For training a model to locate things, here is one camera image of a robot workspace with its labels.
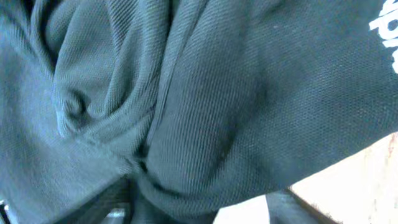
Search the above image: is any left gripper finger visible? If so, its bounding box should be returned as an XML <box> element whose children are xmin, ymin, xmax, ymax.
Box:
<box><xmin>266</xmin><ymin>189</ymin><xmax>337</xmax><ymax>224</ymax></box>

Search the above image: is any black polo shirt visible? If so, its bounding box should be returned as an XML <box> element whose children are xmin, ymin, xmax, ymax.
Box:
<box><xmin>1</xmin><ymin>0</ymin><xmax>397</xmax><ymax>223</ymax></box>

